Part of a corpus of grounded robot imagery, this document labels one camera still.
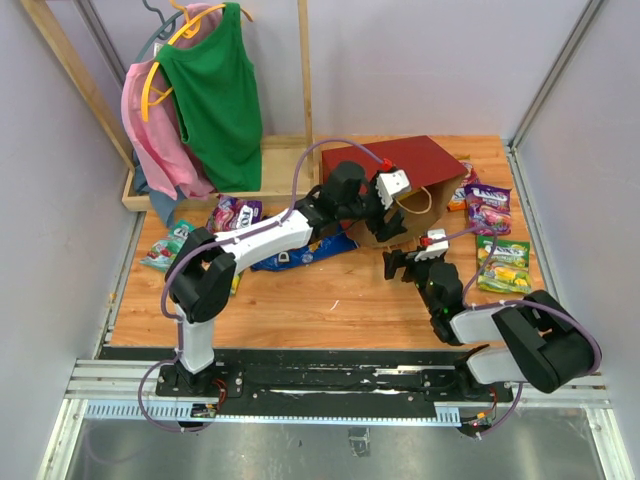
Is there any green tank top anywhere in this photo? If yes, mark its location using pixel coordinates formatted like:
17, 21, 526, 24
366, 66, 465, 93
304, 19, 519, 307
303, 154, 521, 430
152, 2, 264, 194

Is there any green Fox's candy packet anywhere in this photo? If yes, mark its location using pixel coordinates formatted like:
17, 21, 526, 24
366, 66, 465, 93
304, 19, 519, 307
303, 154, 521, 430
230, 274, 241, 296

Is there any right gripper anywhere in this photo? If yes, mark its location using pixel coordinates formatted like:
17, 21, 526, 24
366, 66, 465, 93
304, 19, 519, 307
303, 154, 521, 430
383, 246, 443, 315

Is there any yellow clothes hanger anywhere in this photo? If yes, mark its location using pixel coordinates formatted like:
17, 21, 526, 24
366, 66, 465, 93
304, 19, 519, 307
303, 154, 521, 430
140, 2, 254, 123

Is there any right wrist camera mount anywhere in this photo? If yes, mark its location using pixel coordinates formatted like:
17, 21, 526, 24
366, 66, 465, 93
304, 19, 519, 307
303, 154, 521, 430
414, 229, 449, 262

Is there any blue grey cloth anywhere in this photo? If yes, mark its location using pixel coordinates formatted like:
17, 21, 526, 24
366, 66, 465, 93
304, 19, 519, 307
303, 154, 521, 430
133, 165, 185, 227

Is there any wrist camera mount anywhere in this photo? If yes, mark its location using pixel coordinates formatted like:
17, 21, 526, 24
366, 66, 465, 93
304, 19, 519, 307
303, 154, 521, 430
375, 159, 412, 209
414, 229, 449, 262

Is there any blue Doritos chip bag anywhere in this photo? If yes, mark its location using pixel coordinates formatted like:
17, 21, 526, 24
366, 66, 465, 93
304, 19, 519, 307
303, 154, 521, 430
251, 230, 359, 272

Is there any aluminium corner profile left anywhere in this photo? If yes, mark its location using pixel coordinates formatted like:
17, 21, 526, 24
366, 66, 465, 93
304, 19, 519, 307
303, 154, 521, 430
73, 0, 126, 84

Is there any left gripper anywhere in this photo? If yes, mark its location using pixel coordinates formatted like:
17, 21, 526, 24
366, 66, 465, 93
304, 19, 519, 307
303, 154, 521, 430
338, 170, 408, 241

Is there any grey clothes hanger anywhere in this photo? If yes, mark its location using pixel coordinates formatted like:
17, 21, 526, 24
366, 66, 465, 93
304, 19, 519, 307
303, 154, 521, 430
134, 0, 183, 63

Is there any aluminium corner profile right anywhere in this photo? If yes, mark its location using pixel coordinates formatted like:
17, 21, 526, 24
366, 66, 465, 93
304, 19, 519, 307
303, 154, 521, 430
507, 0, 609, 151

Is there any wooden rack frame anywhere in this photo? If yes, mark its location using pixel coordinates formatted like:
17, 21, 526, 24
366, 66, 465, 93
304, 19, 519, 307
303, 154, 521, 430
22, 1, 321, 206

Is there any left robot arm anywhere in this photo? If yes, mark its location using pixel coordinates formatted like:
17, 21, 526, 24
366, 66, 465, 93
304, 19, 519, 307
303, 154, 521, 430
161, 161, 411, 396

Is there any teal snack packet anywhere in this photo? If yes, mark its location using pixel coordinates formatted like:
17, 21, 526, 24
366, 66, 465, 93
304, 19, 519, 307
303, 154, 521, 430
140, 220, 195, 273

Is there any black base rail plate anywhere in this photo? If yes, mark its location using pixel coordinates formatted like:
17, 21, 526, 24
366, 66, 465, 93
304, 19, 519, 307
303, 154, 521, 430
154, 347, 516, 419

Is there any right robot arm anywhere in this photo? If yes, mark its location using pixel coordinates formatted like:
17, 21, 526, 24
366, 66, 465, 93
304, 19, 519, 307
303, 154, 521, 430
383, 248, 602, 400

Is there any pink shirt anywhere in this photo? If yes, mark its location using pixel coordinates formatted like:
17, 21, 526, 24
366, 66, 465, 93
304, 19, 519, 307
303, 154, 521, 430
117, 2, 216, 201

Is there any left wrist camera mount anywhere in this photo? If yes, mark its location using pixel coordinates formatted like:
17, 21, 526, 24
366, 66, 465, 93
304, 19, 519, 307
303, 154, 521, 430
375, 159, 412, 209

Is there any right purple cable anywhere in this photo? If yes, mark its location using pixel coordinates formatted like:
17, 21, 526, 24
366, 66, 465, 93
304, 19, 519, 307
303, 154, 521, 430
447, 223, 604, 441

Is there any aluminium corner profile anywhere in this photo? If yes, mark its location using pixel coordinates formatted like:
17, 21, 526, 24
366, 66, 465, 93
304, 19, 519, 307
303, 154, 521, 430
507, 0, 609, 151
73, 0, 126, 84

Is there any red brown paper bag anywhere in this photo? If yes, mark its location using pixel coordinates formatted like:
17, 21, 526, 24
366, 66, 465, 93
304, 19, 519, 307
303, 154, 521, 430
322, 135, 467, 248

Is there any orange snack packet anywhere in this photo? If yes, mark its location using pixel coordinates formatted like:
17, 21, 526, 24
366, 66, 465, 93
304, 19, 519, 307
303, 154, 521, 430
447, 158, 480, 211

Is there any purple Fox's candy packet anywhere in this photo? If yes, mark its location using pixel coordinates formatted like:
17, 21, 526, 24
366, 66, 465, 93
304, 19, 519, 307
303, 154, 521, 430
205, 195, 263, 233

